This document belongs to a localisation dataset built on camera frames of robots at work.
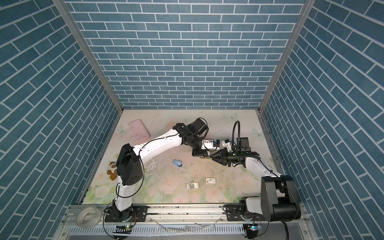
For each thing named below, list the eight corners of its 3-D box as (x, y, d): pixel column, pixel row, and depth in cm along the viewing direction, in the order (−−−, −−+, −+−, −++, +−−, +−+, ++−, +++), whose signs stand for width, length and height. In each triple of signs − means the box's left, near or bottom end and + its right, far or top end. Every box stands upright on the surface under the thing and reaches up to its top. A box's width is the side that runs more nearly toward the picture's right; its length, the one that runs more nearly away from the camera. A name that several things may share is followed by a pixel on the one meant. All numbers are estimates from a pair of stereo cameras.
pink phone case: (137, 144, 102) (136, 142, 100) (127, 126, 112) (125, 123, 110) (151, 137, 106) (150, 134, 104) (140, 120, 117) (139, 117, 114)
